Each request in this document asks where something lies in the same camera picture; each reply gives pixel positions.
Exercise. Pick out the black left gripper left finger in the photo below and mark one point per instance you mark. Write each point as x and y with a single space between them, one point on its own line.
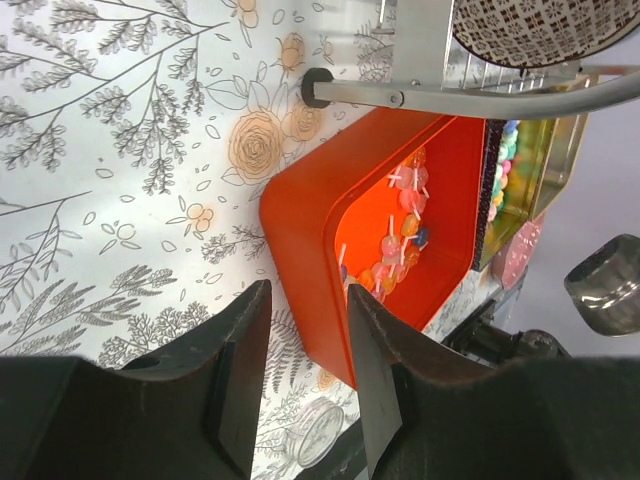
187 410

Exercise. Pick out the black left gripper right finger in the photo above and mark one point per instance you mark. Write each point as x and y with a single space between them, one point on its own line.
428 412

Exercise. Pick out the clear jar lid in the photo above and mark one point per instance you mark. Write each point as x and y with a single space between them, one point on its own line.
315 431

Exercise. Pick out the orange lollipop candy tin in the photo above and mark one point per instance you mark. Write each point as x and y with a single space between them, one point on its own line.
325 218

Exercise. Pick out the metal scoop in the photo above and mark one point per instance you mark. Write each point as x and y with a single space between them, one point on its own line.
604 287

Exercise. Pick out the star candy tin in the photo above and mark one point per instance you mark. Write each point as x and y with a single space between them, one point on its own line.
529 191

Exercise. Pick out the gold tin of candies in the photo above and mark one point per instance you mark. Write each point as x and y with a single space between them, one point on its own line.
561 151

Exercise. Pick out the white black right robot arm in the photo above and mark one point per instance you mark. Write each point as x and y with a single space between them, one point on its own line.
480 338

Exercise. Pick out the pink polka dot plate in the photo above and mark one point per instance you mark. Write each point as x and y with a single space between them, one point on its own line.
510 263

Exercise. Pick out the steel two-tier dish rack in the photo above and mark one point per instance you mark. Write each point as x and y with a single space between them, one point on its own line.
430 72

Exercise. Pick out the patterned ceramic bowl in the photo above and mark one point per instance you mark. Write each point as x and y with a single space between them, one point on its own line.
535 34

